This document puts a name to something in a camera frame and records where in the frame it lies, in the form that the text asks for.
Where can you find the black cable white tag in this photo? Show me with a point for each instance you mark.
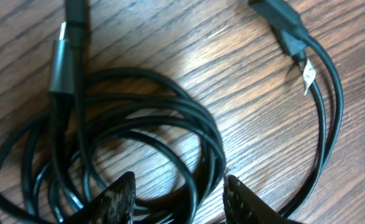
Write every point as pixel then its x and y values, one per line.
pixel 294 39

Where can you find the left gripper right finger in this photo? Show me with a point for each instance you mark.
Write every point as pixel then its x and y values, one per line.
pixel 243 206

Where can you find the black cable silver plug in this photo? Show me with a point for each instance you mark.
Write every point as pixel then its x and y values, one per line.
pixel 62 139

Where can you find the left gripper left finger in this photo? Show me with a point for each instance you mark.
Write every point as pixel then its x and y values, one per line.
pixel 115 205

